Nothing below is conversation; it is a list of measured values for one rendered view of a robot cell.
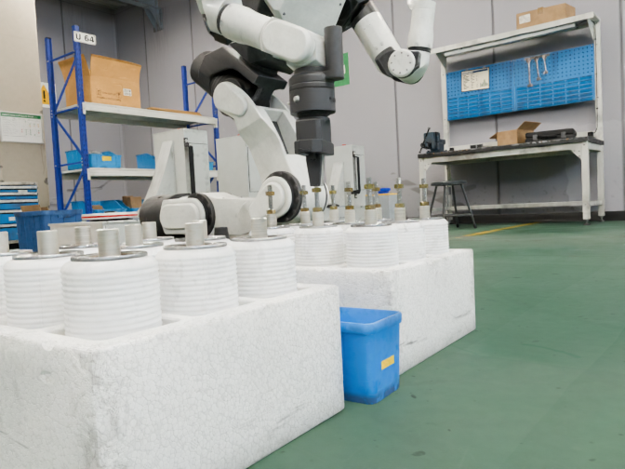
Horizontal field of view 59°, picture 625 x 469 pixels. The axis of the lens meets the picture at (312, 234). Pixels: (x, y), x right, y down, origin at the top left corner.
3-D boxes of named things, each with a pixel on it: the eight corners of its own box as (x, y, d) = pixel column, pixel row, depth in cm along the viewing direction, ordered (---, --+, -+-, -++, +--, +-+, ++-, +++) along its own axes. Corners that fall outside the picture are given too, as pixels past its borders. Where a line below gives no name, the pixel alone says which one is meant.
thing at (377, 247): (413, 323, 102) (408, 224, 101) (373, 332, 96) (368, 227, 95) (378, 315, 110) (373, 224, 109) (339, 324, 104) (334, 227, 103)
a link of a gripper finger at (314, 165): (308, 186, 108) (306, 154, 108) (324, 185, 108) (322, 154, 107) (305, 186, 107) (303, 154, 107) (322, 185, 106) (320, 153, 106)
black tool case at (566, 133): (530, 146, 548) (530, 135, 548) (577, 142, 527) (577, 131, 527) (524, 143, 519) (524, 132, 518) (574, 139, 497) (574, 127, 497)
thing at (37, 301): (-2, 415, 65) (-15, 260, 64) (75, 391, 72) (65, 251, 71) (42, 432, 59) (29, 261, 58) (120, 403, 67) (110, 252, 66)
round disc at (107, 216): (71, 222, 316) (70, 213, 316) (118, 220, 340) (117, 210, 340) (100, 221, 297) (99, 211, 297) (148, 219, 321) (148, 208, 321)
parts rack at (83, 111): (57, 246, 600) (41, 38, 589) (194, 233, 749) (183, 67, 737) (89, 246, 561) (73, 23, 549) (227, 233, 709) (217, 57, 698)
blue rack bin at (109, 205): (70, 221, 599) (69, 201, 598) (102, 219, 630) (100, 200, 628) (97, 220, 569) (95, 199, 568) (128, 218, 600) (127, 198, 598)
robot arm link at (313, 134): (329, 150, 101) (325, 83, 100) (279, 154, 103) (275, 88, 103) (345, 154, 113) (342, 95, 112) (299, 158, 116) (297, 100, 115)
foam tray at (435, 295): (226, 352, 115) (220, 265, 114) (330, 315, 147) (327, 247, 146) (395, 379, 93) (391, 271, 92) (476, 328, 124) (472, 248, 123)
